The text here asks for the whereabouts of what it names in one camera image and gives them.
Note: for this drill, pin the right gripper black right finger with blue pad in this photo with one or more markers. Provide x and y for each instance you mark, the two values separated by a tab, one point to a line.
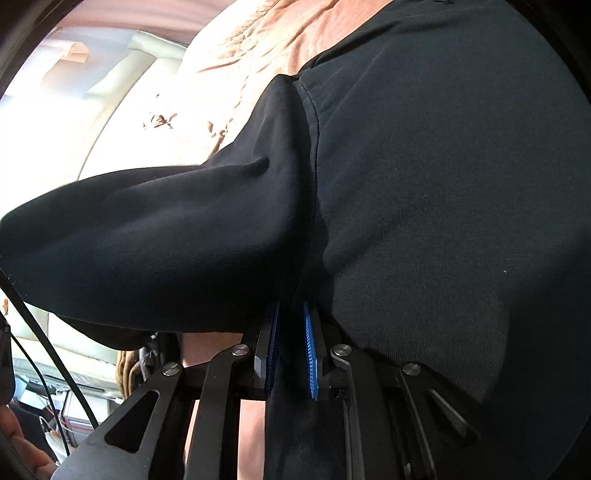
401	421

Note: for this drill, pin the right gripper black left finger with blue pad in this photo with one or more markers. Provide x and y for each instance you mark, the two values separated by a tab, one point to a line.
181	423

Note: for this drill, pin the black t-shirt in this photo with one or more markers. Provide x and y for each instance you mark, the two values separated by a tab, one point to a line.
424	184

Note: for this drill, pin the person's left hand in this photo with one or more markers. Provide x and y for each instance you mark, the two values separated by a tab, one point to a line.
36	460

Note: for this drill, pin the orange-brown blanket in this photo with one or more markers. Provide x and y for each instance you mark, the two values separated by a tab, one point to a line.
188	115

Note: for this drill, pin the cream headboard cushion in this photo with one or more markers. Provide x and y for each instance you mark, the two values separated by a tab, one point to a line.
143	50

